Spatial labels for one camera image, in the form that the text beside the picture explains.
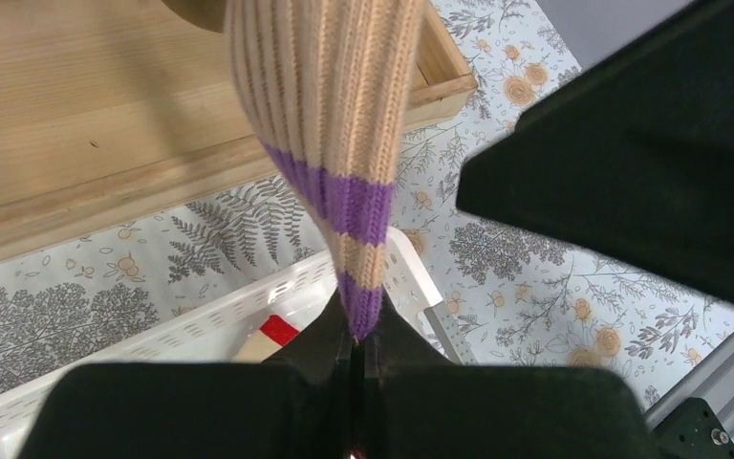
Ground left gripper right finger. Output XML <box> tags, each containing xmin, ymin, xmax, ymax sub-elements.
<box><xmin>363</xmin><ymin>302</ymin><xmax>659</xmax><ymax>458</ymax></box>

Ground floral table mat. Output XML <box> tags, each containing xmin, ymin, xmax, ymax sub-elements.
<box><xmin>0</xmin><ymin>1</ymin><xmax>734</xmax><ymax>407</ymax></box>

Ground tan ribbed sock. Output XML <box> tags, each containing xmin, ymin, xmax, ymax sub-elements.
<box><xmin>162</xmin><ymin>0</ymin><xmax>227</xmax><ymax>33</ymax></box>

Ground navy sock beige red cuff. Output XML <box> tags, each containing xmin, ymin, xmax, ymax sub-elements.
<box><xmin>233</xmin><ymin>315</ymin><xmax>299</xmax><ymax>363</ymax></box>

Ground wooden hanging rack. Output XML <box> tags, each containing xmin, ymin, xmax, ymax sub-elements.
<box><xmin>0</xmin><ymin>1</ymin><xmax>477</xmax><ymax>262</ymax></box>

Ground beige purple striped sock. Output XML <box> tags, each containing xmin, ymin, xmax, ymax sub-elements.
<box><xmin>225</xmin><ymin>1</ymin><xmax>425</xmax><ymax>340</ymax></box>

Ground white plastic basket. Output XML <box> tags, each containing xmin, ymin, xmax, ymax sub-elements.
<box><xmin>0</xmin><ymin>229</ymin><xmax>449</xmax><ymax>458</ymax></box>

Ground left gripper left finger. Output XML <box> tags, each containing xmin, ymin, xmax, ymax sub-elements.
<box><xmin>19</xmin><ymin>295</ymin><xmax>351</xmax><ymax>458</ymax></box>

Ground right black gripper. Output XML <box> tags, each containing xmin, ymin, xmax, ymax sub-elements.
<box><xmin>456</xmin><ymin>1</ymin><xmax>734</xmax><ymax>304</ymax></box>

